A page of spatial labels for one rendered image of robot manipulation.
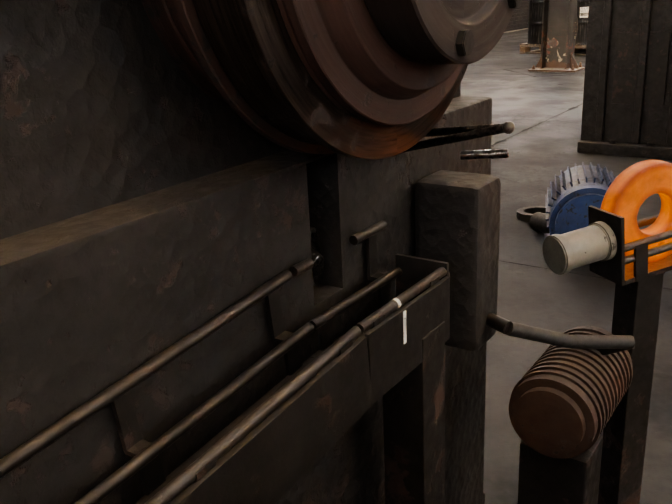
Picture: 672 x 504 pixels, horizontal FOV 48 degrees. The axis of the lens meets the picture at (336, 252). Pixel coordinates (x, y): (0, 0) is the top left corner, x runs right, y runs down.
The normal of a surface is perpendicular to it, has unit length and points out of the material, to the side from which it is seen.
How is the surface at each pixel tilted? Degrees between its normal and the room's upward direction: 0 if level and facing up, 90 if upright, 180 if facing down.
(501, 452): 0
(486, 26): 90
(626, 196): 90
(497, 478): 0
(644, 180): 90
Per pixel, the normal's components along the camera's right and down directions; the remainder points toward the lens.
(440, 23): 0.83, 0.15
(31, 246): -0.04, -0.94
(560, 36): -0.56, 0.29
